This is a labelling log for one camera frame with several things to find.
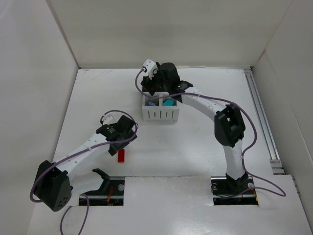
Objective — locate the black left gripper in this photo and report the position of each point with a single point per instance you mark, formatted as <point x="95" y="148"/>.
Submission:
<point x="120" y="143"/>

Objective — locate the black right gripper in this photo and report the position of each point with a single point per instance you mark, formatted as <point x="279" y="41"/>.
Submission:
<point x="151" y="86"/>

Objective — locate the teal rounded lego piece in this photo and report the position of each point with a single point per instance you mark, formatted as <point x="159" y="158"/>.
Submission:
<point x="169" y="103"/>

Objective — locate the red long lego brick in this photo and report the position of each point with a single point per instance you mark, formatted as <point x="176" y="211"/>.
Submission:
<point x="121" y="156"/>

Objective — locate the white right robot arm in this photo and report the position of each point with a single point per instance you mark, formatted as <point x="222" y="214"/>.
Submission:
<point x="229" y="126"/>

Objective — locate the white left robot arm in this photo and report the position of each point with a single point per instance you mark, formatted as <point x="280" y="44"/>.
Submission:
<point x="56" y="182"/>

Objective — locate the white slotted container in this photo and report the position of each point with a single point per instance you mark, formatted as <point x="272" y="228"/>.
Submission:
<point x="159" y="112"/>

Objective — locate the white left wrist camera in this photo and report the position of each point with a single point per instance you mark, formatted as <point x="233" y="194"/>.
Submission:
<point x="107" y="119"/>

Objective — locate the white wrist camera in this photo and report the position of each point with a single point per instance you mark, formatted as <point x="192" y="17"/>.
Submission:
<point x="150" y="68"/>
<point x="107" y="119"/>

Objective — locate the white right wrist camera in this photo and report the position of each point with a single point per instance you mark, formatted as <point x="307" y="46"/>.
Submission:
<point x="150" y="68"/>

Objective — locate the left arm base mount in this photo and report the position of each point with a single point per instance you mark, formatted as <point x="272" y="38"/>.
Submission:
<point x="110" y="193"/>

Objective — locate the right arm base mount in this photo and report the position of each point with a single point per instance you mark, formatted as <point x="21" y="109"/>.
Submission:
<point x="224" y="195"/>

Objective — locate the aluminium rail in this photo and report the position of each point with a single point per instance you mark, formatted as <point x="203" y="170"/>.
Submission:
<point x="274" y="158"/>

